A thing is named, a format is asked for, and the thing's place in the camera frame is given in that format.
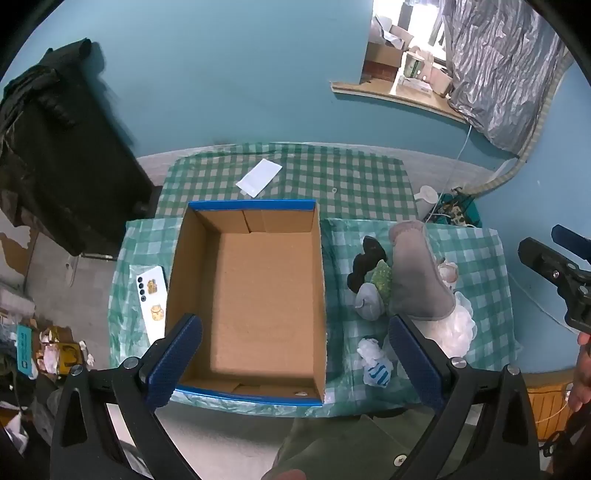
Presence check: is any black sock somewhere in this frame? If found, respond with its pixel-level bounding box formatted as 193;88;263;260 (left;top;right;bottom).
347;235;389;294

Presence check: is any grey-blue cloth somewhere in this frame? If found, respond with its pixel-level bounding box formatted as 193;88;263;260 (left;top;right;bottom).
355;282;386;320

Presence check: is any striped fabric band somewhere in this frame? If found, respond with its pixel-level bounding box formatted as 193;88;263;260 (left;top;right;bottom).
475;60;572;197

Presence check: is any white fluffy lace garment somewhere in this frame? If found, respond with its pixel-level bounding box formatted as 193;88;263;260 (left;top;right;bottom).
422;291;478;358

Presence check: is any cardboard box with papers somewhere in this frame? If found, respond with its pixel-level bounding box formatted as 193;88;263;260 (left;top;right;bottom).
362;16;414;81

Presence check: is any orange wooden crate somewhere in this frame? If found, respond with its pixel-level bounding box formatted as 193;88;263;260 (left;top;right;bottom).
526;374;575;439

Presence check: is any white phone with stickers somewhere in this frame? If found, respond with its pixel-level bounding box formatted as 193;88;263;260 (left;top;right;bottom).
130;264;167;344

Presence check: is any white paper envelope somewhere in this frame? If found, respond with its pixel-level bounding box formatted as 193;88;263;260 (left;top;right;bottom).
235;158;283;198

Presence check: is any tan cardboard floor clutter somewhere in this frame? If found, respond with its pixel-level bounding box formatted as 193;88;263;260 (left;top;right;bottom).
39;325;95;376

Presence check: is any wooden window sill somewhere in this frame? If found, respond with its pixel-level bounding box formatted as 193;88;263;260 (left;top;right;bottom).
330;82;467;123

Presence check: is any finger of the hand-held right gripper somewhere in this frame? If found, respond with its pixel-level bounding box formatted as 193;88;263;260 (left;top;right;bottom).
551;224;591;268
517;237;591;289

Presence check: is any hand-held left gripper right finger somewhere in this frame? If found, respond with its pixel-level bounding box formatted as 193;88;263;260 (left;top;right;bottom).
387;314;541;480

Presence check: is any green glitter sponge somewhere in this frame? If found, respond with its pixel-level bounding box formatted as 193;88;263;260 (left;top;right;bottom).
372;261;394;301

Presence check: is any black cloth-covered cabinet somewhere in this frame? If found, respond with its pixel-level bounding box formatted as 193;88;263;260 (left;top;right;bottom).
0;39;162;257

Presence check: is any light green checkered plastic tablecloth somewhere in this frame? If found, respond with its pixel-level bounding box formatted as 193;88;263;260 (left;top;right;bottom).
107;215;518;418

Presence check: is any silver crinkled curtain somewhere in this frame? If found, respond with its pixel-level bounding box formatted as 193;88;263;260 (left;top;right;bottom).
441;0;571;155

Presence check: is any grey clothes pile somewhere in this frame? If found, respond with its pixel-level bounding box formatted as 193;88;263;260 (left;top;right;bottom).
0;369;63;462

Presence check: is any wire basket with clutter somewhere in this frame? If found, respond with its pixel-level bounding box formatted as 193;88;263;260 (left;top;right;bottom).
434;187;482;228

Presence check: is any pink-grey cloth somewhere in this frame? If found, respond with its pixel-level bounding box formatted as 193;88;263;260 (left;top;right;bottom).
388;220;458;321

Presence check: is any teal packet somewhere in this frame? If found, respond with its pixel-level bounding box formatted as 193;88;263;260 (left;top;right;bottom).
16;323;40;371

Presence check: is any dark green checkered tablecloth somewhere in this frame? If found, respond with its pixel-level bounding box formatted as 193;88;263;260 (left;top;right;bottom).
154;143;419;223

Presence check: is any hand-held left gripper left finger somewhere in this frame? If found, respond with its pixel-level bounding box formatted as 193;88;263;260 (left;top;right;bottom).
50;314;204;480

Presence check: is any thin white wall cable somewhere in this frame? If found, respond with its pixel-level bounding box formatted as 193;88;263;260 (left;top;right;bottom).
510;272;570;330

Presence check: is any person's right hand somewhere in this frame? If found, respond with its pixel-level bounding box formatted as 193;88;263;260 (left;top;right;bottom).
569;331;591;413

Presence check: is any pale crumpled wrapper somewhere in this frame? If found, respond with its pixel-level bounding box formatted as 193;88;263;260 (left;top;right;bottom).
438;260;459;291

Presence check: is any small white box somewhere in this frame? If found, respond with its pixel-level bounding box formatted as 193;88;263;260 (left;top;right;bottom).
431;65;455;99

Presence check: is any blue-rimmed cardboard box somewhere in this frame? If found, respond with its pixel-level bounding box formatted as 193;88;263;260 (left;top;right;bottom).
165;199;329;407

